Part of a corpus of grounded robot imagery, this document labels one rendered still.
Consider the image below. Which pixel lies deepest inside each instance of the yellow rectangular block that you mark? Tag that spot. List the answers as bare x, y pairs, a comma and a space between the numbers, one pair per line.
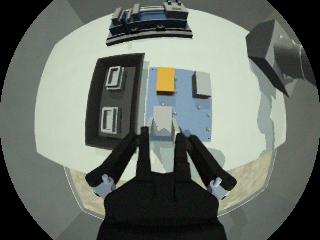
165, 81

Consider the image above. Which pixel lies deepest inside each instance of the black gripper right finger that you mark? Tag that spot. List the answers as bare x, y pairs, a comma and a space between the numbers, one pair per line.
217, 181

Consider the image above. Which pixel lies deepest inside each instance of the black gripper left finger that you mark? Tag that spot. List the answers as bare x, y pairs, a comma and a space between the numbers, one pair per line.
104, 178

